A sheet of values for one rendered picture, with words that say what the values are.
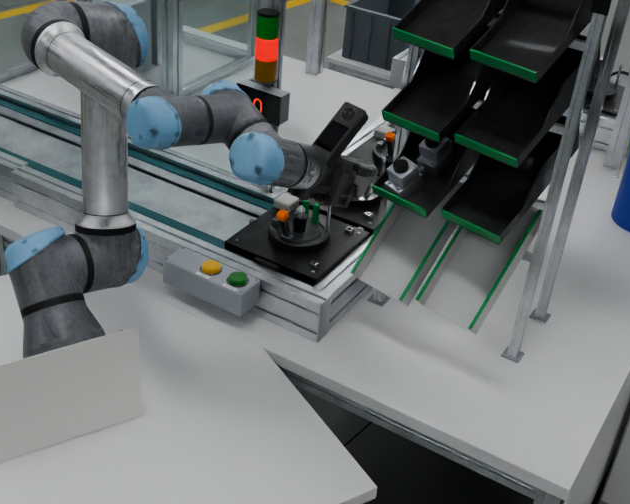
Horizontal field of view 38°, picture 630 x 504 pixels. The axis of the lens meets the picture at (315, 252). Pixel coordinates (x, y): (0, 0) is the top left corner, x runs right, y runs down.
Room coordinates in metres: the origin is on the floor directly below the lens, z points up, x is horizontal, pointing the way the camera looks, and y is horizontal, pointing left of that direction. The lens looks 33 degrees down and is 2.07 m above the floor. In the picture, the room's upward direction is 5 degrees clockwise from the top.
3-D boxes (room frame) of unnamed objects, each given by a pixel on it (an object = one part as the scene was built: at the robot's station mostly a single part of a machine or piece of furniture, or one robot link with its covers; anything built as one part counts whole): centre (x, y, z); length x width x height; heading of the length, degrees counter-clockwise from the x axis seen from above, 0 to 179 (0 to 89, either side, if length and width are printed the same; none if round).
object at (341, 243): (1.75, 0.04, 0.96); 0.24 x 0.24 x 0.02; 61
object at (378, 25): (3.84, -0.40, 0.73); 0.62 x 0.42 x 0.23; 61
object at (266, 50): (1.94, 0.15, 1.33); 0.05 x 0.05 x 0.05
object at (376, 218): (1.97, -0.08, 1.01); 0.24 x 0.24 x 0.13; 61
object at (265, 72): (1.94, 0.15, 1.28); 0.05 x 0.05 x 0.05
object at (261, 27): (1.94, 0.15, 1.38); 0.05 x 0.05 x 0.05
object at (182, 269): (1.60, 0.22, 0.93); 0.21 x 0.07 x 0.06; 61
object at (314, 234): (1.75, 0.04, 0.98); 0.14 x 0.14 x 0.02
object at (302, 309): (1.74, 0.35, 0.91); 0.89 x 0.06 x 0.11; 61
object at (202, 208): (1.91, 0.29, 0.91); 0.84 x 0.28 x 0.10; 61
